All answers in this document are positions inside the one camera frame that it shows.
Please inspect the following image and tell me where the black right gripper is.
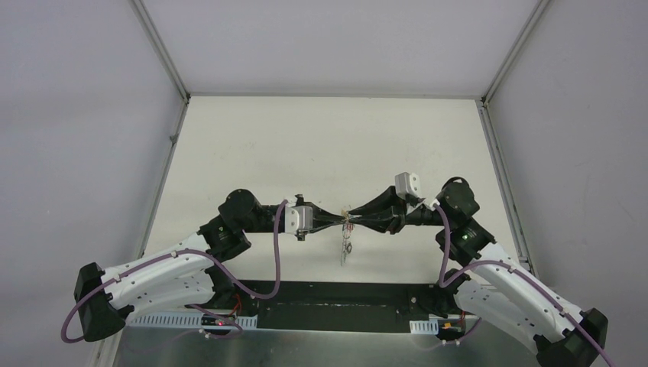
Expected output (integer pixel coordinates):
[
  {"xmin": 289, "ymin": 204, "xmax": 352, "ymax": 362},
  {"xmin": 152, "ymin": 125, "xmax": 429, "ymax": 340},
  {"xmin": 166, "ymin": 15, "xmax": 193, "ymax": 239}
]
[{"xmin": 348, "ymin": 187, "xmax": 452, "ymax": 235}]

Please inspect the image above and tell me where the grey perforated key organizer plate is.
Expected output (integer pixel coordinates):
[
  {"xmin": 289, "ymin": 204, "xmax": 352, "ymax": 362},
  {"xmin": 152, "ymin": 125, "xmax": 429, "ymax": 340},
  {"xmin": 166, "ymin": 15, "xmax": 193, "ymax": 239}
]
[{"xmin": 340, "ymin": 208, "xmax": 354, "ymax": 266}]

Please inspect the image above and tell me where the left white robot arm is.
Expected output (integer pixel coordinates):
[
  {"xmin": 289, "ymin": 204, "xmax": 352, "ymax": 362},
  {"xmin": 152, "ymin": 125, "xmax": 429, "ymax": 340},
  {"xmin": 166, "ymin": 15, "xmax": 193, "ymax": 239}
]
[{"xmin": 60, "ymin": 189, "xmax": 345, "ymax": 343}]

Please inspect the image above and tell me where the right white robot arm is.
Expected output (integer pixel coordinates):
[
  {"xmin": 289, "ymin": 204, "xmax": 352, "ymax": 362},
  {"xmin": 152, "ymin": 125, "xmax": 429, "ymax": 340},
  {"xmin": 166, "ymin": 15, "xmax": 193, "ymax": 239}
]
[{"xmin": 347, "ymin": 173, "xmax": 613, "ymax": 366}]

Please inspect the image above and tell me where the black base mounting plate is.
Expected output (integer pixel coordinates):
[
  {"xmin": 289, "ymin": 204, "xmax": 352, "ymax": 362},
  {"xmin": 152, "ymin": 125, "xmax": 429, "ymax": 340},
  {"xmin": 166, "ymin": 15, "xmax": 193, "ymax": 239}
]
[{"xmin": 202, "ymin": 281, "xmax": 462, "ymax": 333}]

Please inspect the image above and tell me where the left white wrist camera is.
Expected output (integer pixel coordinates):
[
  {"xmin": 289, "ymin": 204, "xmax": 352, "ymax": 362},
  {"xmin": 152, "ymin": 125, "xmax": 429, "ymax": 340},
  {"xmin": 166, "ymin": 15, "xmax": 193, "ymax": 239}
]
[{"xmin": 283, "ymin": 206, "xmax": 313, "ymax": 236}]

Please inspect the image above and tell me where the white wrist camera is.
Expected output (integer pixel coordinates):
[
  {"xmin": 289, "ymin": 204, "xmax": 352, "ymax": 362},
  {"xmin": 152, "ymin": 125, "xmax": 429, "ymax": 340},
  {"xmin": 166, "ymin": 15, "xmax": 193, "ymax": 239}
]
[
  {"xmin": 394, "ymin": 172, "xmax": 423, "ymax": 202},
  {"xmin": 283, "ymin": 206, "xmax": 313, "ymax": 236}
]

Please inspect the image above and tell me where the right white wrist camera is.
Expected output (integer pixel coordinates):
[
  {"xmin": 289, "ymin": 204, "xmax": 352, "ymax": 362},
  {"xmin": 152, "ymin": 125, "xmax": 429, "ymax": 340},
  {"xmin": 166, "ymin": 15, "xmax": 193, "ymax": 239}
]
[{"xmin": 394, "ymin": 172, "xmax": 423, "ymax": 202}]

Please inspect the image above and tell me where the right white cable duct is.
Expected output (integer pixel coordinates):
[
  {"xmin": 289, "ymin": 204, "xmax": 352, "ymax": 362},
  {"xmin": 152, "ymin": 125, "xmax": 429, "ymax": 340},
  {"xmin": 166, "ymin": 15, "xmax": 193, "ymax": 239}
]
[{"xmin": 409, "ymin": 320, "xmax": 439, "ymax": 336}]

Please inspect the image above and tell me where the white cable duct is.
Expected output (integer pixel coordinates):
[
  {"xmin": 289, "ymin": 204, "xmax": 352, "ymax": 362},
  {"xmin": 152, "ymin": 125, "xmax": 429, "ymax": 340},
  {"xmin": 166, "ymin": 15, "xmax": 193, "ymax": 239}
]
[
  {"xmin": 409, "ymin": 320, "xmax": 439, "ymax": 336},
  {"xmin": 129, "ymin": 311, "xmax": 232, "ymax": 330}
]

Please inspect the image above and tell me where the left white cable duct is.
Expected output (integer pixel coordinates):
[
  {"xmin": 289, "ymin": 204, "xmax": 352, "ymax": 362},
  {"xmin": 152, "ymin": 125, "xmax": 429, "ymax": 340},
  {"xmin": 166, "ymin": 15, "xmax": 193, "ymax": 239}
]
[{"xmin": 129, "ymin": 311, "xmax": 232, "ymax": 330}]

